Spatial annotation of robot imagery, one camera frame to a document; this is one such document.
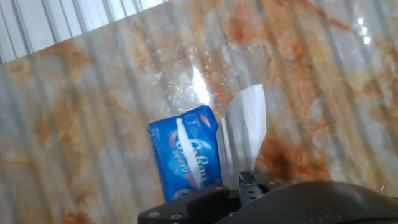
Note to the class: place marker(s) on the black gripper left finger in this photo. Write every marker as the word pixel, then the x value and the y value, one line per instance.
pixel 199 203

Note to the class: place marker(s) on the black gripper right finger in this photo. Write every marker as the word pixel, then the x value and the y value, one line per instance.
pixel 270 186

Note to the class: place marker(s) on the white paper napkin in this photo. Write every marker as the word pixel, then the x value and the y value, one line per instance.
pixel 245 130

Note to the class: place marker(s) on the blue tissue pack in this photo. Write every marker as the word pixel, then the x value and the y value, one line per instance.
pixel 168 155

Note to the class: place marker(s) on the orange marble pattern mat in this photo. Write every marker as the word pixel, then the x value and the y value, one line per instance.
pixel 77 124

